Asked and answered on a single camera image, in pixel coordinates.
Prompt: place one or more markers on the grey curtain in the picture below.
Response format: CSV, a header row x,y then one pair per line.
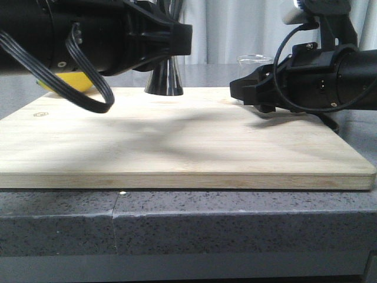
x,y
224,30

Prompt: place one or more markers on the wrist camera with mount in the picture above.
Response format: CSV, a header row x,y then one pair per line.
x,y
332,16

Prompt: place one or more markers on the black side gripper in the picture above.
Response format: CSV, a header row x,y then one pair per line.
x,y
312,80
42,27

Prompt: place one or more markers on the yellow lemon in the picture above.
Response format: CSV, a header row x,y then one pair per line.
x,y
78,80

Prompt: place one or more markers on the clear glass beaker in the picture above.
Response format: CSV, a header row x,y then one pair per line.
x,y
249,63

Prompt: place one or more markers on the wooden cutting board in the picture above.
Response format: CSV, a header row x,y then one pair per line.
x,y
203,139

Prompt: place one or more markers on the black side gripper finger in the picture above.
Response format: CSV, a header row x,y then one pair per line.
x,y
151,36

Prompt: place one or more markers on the silver double jigger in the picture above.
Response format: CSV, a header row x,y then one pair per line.
x,y
165,78

